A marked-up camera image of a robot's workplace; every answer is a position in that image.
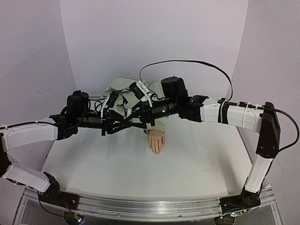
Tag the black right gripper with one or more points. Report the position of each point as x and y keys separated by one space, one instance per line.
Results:
x=148 y=116

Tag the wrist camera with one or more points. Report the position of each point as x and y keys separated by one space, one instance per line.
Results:
x=141 y=92
x=109 y=102

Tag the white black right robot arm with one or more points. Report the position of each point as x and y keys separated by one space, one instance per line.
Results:
x=171 y=97

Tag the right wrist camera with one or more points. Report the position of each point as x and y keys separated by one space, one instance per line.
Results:
x=141 y=92

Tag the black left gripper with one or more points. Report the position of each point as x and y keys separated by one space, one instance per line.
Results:
x=109 y=118

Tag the mannequin hand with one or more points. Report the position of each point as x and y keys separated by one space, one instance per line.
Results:
x=156 y=139

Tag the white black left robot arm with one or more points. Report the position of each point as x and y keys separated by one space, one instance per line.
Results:
x=75 y=115

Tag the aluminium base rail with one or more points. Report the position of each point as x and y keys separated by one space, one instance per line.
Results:
x=159 y=210

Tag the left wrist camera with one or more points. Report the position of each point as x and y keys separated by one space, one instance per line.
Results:
x=109 y=102

